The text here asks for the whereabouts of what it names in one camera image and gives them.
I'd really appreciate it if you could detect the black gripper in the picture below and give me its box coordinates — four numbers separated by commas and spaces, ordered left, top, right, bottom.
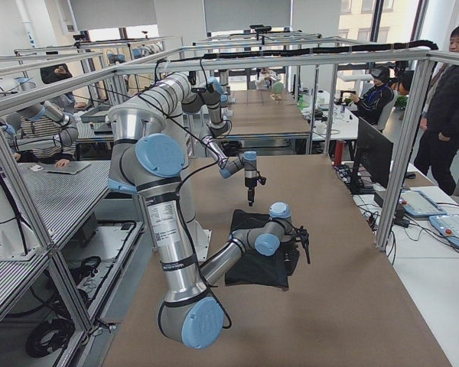
244, 170, 266, 206
292, 226, 311, 265

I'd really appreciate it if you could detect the black graphic t-shirt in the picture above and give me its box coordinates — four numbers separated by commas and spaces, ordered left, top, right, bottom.
224, 208, 301, 290

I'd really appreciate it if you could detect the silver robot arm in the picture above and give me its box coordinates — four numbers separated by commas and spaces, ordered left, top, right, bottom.
108, 73, 309, 349
181, 76, 266, 206

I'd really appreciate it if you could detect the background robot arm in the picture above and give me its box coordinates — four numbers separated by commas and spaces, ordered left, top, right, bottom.
0, 77, 78, 151

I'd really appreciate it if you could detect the red water bottle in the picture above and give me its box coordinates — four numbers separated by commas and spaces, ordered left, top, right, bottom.
334, 140, 345, 167

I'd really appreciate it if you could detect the black Huawei monitor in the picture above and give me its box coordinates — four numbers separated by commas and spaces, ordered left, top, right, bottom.
349, 117, 393, 194

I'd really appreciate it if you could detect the teach pendant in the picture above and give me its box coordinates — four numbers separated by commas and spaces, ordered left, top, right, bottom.
399, 190, 446, 218
428, 214, 459, 249

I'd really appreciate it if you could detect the person with VR headset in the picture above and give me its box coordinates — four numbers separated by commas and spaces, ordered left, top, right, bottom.
350, 66, 394, 125

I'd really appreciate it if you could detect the silver laptop on table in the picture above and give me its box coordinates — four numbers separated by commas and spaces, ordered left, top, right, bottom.
45, 161, 90, 175

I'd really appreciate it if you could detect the striped aluminium work table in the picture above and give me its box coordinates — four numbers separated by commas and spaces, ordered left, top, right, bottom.
0, 158, 116, 261

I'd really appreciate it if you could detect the standing person black jacket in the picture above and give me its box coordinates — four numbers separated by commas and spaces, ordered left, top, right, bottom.
412, 21, 459, 196

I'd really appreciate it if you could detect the person in striped shirt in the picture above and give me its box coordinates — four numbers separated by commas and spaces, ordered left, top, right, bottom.
14, 103, 76, 167

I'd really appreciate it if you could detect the aluminium frame post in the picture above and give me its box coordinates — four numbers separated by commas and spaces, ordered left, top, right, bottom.
376, 58, 435, 252

